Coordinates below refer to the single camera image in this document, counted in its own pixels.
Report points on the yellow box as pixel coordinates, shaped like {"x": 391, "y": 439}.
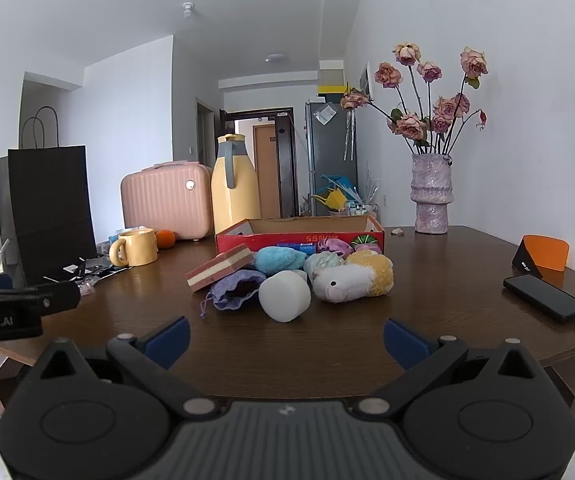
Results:
{"x": 331, "y": 89}

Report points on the mint green bath pouf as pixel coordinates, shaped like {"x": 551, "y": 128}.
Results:
{"x": 320, "y": 262}

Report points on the lilac knitted cloth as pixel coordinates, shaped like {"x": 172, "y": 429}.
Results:
{"x": 332, "y": 246}

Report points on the clear umbrella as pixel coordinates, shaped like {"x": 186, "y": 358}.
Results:
{"x": 350, "y": 135}

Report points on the black power bank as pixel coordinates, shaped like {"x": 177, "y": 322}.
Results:
{"x": 542, "y": 295}

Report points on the purple ceramic vase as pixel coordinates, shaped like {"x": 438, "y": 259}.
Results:
{"x": 432, "y": 195}

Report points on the yellow thermos jug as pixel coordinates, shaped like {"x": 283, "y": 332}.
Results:
{"x": 242, "y": 195}

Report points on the dark brown door frame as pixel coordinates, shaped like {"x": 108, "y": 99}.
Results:
{"x": 285, "y": 170}

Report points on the orange black stand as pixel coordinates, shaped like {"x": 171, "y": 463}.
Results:
{"x": 547, "y": 252}

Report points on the clear plastic sleeve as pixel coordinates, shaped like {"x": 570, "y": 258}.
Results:
{"x": 325, "y": 115}

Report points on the round ceiling lamp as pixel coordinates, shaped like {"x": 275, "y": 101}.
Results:
{"x": 276, "y": 58}

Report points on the brown wooden door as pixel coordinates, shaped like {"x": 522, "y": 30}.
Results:
{"x": 266, "y": 175}

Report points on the white ceiling lamp socket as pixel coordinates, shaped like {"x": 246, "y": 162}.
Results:
{"x": 189, "y": 10}

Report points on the black silver foil packet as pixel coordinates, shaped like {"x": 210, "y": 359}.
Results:
{"x": 87, "y": 271}

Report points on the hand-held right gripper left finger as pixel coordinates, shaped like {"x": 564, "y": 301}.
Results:
{"x": 170, "y": 342}

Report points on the red cardboard box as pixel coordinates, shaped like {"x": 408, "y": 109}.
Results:
{"x": 267, "y": 239}

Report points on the cream cardboard box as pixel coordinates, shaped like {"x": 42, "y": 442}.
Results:
{"x": 331, "y": 72}

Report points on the yellow mug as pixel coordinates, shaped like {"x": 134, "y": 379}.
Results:
{"x": 140, "y": 247}

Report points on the dark open door leaf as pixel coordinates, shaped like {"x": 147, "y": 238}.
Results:
{"x": 226, "y": 122}

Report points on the grey interior door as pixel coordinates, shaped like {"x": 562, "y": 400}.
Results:
{"x": 205, "y": 135}

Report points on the orange fruit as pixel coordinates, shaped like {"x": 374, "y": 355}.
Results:
{"x": 165, "y": 239}

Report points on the grey refrigerator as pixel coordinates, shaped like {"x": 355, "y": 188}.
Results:
{"x": 330, "y": 160}

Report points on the clear cellophane wrap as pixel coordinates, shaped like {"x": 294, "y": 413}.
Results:
{"x": 373, "y": 187}

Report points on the dried pink rose bouquet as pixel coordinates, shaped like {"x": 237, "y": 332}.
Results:
{"x": 410, "y": 126}

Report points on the pink suitcase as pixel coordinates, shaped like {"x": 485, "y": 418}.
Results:
{"x": 162, "y": 200}

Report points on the blue fluffy sponge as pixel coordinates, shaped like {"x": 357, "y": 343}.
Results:
{"x": 277, "y": 260}

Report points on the wall picture frame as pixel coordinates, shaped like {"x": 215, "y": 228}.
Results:
{"x": 366, "y": 82}

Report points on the white foam cylinder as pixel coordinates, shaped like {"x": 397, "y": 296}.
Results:
{"x": 282, "y": 297}

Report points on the white yellow plush toy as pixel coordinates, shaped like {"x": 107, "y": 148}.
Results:
{"x": 352, "y": 277}

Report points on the blue packet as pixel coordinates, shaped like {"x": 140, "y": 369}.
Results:
{"x": 302, "y": 248}

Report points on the blue white tissue pack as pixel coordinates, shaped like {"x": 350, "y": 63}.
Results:
{"x": 117, "y": 236}

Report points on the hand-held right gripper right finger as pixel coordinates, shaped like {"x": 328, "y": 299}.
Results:
{"x": 407, "y": 345}

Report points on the black paper bag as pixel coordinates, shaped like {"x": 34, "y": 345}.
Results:
{"x": 49, "y": 210}

